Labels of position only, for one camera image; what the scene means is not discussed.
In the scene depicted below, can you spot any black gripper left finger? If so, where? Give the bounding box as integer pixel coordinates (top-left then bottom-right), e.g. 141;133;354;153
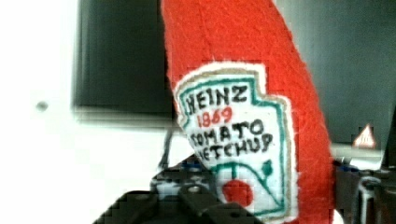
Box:
92;155;263;224

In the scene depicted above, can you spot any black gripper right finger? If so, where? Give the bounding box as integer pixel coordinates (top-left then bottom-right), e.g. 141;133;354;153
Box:
332;113;396;224

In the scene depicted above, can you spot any red plush ketchup bottle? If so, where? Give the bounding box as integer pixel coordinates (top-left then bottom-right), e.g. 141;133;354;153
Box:
162;0;334;224

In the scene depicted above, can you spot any black oven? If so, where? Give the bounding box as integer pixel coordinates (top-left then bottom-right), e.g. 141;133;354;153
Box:
74;0;395;154

